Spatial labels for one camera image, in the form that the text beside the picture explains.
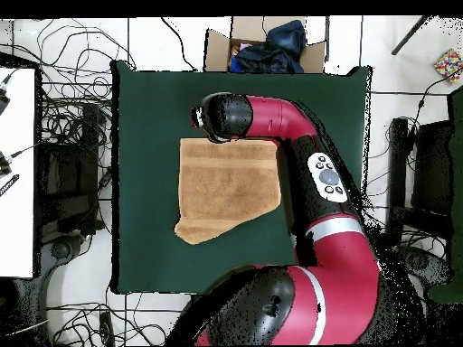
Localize black slotted bar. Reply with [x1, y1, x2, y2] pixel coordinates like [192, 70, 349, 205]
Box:
[0, 173, 20, 198]

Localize black stand foot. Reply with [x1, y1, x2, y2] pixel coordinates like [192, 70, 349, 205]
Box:
[37, 232, 90, 286]
[404, 245, 453, 290]

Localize black equipment rack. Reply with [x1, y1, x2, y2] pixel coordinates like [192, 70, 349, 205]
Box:
[35, 104, 109, 236]
[386, 117, 455, 247]

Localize orange terry towel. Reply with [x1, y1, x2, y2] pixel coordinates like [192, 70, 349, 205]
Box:
[174, 136, 282, 246]

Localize black metal bar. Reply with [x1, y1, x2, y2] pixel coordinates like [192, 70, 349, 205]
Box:
[391, 15, 433, 56]

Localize dark green table cloth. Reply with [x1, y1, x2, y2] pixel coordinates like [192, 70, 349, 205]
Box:
[111, 61, 372, 295]

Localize black power strip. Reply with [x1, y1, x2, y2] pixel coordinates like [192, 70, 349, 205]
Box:
[99, 310, 116, 346]

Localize green covered side table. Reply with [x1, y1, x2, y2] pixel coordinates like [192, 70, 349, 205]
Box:
[426, 86, 463, 305]

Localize brown cardboard box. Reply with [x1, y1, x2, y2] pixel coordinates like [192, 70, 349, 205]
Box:
[203, 15, 328, 74]

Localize white side table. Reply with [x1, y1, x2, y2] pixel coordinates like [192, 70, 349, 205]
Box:
[0, 66, 37, 279]

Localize black cable tangle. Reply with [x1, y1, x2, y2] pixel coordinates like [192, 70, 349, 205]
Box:
[364, 202, 448, 344]

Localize multicoloured patterned item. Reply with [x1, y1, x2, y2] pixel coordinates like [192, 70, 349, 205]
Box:
[433, 48, 463, 84]

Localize black device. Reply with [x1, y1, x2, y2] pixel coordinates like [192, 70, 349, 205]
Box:
[0, 150, 14, 177]
[0, 84, 12, 115]

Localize loose black floor cables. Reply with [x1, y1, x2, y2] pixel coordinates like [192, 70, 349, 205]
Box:
[46, 285, 189, 346]
[0, 17, 137, 145]

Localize dark blue clothing pile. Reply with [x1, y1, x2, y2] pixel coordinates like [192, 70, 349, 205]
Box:
[229, 19, 308, 74]

